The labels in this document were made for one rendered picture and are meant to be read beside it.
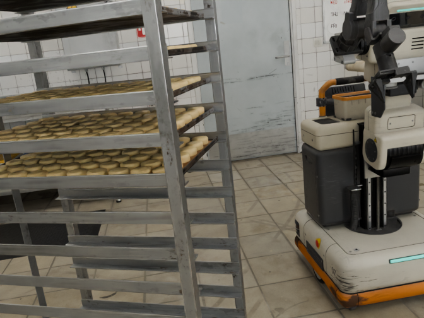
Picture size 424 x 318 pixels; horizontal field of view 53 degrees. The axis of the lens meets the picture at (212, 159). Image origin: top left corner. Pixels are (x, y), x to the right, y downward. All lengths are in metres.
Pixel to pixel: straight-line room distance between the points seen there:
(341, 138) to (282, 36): 2.58
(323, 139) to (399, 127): 0.35
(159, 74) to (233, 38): 3.60
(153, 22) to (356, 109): 1.48
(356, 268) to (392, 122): 0.64
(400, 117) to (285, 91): 2.77
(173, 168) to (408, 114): 1.27
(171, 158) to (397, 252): 1.39
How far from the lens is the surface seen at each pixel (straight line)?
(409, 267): 2.09
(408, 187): 2.35
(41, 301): 1.58
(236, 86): 4.45
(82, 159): 1.20
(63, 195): 1.61
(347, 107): 2.15
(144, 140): 0.92
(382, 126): 1.89
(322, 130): 2.06
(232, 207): 1.37
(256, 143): 4.58
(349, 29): 1.67
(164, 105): 0.85
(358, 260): 1.98
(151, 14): 0.85
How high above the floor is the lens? 1.23
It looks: 15 degrees down
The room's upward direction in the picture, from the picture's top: 6 degrees counter-clockwise
